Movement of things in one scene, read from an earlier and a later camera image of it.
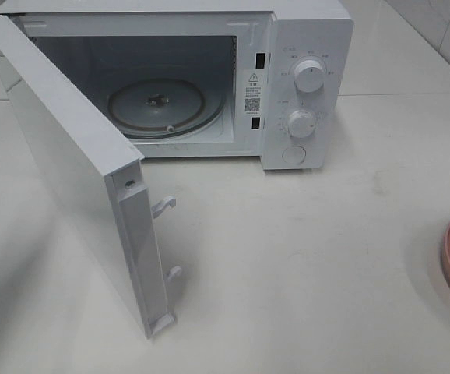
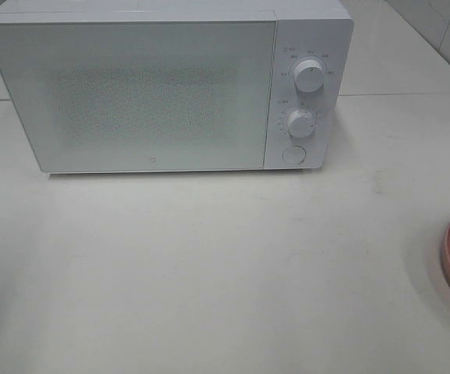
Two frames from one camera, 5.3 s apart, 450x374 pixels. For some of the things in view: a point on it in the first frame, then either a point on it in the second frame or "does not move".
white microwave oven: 212,79 does not move
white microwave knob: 308,75 does not move
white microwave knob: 301,124 does not move
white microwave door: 104,167 -> 139,94
